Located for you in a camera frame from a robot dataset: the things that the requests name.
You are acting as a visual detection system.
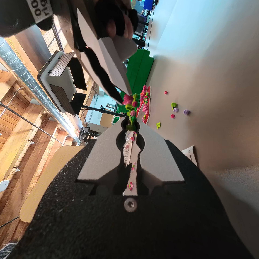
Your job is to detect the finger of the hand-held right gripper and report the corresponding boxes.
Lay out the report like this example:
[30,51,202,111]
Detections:
[98,37,138,96]
[77,8,124,106]

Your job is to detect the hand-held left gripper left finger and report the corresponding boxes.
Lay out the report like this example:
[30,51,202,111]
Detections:
[77,117,129,195]

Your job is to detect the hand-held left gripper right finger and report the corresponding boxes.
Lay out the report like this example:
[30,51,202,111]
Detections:
[134,120,185,195]

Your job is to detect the green stem brick flower cluster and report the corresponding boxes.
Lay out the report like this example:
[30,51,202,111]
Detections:
[122,93,141,131]

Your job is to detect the person's right hand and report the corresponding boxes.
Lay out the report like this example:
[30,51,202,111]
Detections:
[106,0,134,40]

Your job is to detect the green plastic storage bin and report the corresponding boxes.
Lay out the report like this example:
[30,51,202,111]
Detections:
[119,49,154,114]

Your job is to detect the laminated instruction sheet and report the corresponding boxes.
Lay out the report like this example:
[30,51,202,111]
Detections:
[122,130,137,166]

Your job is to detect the white instruction booklet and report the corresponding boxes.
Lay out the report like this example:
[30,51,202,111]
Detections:
[181,145,198,167]

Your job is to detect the black computer monitor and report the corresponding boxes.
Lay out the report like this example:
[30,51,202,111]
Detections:
[132,14,148,39]

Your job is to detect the studio light panel with flaps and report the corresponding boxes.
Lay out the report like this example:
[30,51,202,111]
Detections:
[37,51,87,116]

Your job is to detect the black light stand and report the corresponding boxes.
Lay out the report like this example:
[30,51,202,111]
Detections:
[81,105,127,118]

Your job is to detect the red pink brick heart frame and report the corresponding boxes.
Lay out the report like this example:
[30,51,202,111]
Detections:
[136,85,152,124]

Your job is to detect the silver ventilation duct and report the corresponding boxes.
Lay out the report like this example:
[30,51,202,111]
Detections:
[0,36,82,146]

